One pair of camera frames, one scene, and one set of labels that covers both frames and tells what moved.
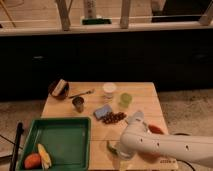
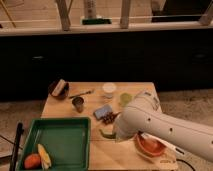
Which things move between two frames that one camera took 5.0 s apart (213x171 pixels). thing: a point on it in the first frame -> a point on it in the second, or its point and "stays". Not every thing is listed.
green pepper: x=111 y=148 -> x=108 y=133
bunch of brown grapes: x=112 y=117 stays
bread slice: x=59 y=87 stays
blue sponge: x=100 y=112 stays
